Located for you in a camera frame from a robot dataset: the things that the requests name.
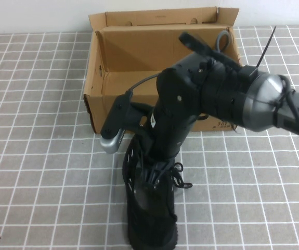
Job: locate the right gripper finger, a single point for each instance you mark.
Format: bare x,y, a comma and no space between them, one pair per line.
151,178
161,168

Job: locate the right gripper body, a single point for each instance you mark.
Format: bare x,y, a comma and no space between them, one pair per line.
170,135

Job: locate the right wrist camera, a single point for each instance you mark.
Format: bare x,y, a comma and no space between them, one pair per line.
115,117

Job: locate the thin plastic zip tie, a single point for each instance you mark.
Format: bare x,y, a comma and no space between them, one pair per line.
265,48

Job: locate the brown cardboard shoe box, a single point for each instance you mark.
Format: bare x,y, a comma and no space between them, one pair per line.
128,52

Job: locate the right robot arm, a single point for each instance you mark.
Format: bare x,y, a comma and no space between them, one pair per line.
263,99

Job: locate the black knit sneaker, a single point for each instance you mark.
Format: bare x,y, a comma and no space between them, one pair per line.
151,221

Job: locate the grey white-grid tablecloth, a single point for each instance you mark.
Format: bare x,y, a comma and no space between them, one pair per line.
242,195

